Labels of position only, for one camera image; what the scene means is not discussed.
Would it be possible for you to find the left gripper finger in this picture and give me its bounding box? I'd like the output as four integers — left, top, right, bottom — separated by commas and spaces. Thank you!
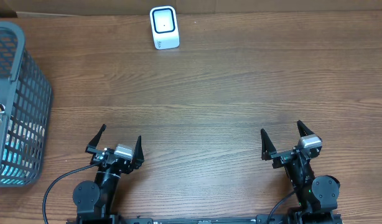
132, 136, 144, 168
86, 124, 106, 149

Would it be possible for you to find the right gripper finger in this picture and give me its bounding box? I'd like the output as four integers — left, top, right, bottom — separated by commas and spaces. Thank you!
297, 120, 314, 137
261, 129, 277, 161

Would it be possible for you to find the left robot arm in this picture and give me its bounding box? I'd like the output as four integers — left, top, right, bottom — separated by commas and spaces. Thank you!
73, 125, 144, 224

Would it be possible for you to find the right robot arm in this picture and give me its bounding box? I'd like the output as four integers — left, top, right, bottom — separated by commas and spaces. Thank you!
256, 120, 343, 224

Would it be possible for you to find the white barcode scanner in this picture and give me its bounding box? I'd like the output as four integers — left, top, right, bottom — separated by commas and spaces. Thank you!
149, 6, 180, 50

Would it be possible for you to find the grey plastic mesh basket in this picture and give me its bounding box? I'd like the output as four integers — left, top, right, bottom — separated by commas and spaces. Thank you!
0, 22, 53, 187

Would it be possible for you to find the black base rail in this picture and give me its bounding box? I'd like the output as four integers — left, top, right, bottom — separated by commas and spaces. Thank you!
67, 215, 343, 224

